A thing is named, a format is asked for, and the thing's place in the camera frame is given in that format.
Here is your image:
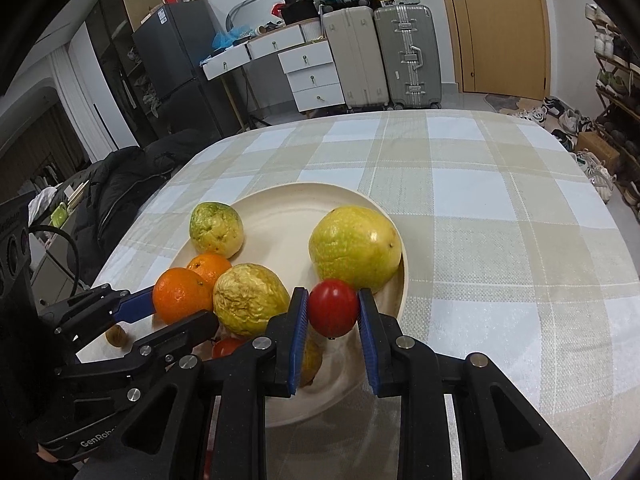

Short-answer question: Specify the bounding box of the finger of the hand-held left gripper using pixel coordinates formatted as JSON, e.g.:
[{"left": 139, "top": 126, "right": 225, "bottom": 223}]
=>
[
  {"left": 37, "top": 282, "right": 158, "bottom": 351},
  {"left": 55, "top": 310, "right": 221, "bottom": 387}
]

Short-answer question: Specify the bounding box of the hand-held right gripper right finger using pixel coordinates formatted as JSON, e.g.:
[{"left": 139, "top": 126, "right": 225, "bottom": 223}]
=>
[{"left": 356, "top": 287, "right": 593, "bottom": 480}]

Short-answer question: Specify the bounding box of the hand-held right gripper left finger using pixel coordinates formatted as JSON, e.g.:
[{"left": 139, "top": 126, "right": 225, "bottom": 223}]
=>
[{"left": 82, "top": 286, "right": 310, "bottom": 480}]

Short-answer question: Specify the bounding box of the yellow-brown kiwi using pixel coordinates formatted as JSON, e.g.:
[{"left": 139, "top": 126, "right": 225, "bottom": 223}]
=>
[{"left": 299, "top": 332, "right": 324, "bottom": 388}]

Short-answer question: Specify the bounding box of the orange mandarin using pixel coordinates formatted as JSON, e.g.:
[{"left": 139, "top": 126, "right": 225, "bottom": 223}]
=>
[
  {"left": 186, "top": 253, "right": 233, "bottom": 288},
  {"left": 152, "top": 267, "right": 215, "bottom": 326}
]

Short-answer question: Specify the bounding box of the wrinkled yellow guava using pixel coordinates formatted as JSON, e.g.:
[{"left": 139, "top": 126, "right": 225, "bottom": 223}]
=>
[{"left": 212, "top": 263, "right": 291, "bottom": 337}]

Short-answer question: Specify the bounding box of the small green-yellow guava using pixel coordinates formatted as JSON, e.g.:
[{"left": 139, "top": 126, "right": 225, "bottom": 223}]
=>
[{"left": 189, "top": 202, "right": 245, "bottom": 256}]

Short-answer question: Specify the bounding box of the cream oval plate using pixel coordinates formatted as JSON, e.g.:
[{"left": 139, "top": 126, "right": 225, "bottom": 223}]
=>
[{"left": 170, "top": 182, "right": 410, "bottom": 428}]

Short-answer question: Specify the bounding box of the person's left hand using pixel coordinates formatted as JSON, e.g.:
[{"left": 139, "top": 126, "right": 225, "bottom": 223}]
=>
[{"left": 35, "top": 442, "right": 66, "bottom": 463}]

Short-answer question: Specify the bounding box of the large yellow guava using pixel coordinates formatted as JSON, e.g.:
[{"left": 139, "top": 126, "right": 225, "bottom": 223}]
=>
[{"left": 307, "top": 205, "right": 403, "bottom": 293}]

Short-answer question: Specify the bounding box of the black padded jacket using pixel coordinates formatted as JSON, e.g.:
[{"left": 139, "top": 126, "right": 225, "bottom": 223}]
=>
[{"left": 65, "top": 127, "right": 223, "bottom": 281}]

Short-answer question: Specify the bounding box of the white cloth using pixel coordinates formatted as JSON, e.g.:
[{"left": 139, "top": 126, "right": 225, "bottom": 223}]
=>
[{"left": 27, "top": 187, "right": 63, "bottom": 223}]

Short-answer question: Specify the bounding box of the checked beige tablecloth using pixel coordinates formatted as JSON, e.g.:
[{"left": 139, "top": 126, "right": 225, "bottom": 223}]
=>
[{"left": 75, "top": 108, "right": 640, "bottom": 480}]

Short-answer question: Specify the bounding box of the dark glass cabinet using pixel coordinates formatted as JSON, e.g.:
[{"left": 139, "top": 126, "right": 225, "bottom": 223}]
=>
[{"left": 82, "top": 0, "right": 166, "bottom": 151}]

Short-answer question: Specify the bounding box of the dark grey refrigerator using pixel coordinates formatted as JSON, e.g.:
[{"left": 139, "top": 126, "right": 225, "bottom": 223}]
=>
[{"left": 131, "top": 0, "right": 241, "bottom": 136}]

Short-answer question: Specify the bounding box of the white desk with drawers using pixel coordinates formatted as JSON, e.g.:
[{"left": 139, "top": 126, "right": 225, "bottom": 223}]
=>
[{"left": 201, "top": 22, "right": 346, "bottom": 126}]

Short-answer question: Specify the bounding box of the blue plastic bag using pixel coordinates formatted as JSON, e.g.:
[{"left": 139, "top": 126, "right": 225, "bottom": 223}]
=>
[{"left": 211, "top": 24, "right": 251, "bottom": 53}]

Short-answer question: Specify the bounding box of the beige suitcase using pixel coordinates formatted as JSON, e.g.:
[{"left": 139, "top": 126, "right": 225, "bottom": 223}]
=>
[{"left": 321, "top": 5, "right": 391, "bottom": 111}]

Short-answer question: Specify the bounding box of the silver suitcase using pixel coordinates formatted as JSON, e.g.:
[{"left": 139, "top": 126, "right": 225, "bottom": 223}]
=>
[{"left": 372, "top": 4, "right": 443, "bottom": 111}]

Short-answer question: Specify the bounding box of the group of sneakers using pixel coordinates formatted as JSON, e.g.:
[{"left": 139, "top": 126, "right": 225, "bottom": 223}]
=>
[{"left": 492, "top": 95, "right": 616, "bottom": 203}]

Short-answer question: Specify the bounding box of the cardboard box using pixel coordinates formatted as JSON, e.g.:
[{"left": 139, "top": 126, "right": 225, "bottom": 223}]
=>
[{"left": 575, "top": 130, "right": 621, "bottom": 163}]

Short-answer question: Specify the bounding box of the curved metal tube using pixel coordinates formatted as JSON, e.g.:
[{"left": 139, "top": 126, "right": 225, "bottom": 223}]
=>
[{"left": 225, "top": 0, "right": 283, "bottom": 31}]

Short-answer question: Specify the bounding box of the wooden door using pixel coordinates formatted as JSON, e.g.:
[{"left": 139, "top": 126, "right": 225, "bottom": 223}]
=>
[{"left": 434, "top": 0, "right": 551, "bottom": 102}]

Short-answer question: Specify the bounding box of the shoe rack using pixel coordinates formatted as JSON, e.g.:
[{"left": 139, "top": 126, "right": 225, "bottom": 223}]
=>
[{"left": 585, "top": 2, "right": 640, "bottom": 211}]

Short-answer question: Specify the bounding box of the black cable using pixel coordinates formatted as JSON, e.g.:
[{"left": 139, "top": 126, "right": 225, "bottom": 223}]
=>
[{"left": 27, "top": 225, "right": 83, "bottom": 301}]

